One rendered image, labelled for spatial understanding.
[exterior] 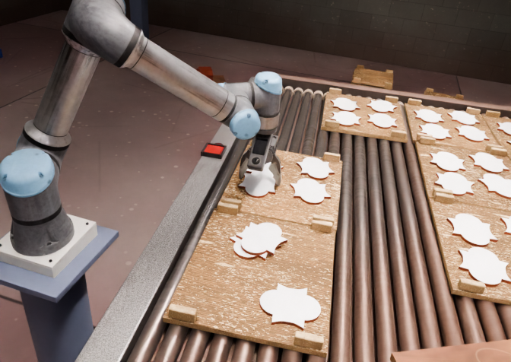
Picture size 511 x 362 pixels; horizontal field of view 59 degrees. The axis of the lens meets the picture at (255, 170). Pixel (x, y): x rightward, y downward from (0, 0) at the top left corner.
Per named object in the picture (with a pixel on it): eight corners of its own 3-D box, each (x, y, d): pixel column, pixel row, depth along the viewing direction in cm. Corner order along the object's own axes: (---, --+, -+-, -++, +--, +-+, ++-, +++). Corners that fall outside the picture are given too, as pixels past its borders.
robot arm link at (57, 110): (1, 182, 112) (79, -21, 92) (13, 151, 124) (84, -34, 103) (51, 196, 118) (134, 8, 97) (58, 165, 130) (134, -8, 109)
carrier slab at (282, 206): (216, 211, 131) (216, 206, 130) (247, 147, 166) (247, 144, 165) (335, 234, 126) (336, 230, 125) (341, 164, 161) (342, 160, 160)
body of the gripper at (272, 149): (277, 151, 141) (280, 118, 134) (272, 167, 134) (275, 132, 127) (253, 147, 142) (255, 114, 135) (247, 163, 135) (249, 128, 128)
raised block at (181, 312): (167, 318, 95) (167, 309, 93) (170, 311, 96) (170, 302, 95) (195, 324, 94) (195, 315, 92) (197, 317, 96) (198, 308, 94)
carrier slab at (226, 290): (163, 322, 96) (162, 317, 95) (214, 212, 130) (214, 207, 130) (326, 358, 91) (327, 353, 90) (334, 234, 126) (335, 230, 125)
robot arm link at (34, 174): (4, 224, 105) (-12, 177, 98) (15, 190, 116) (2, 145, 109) (58, 219, 108) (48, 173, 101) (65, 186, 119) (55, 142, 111)
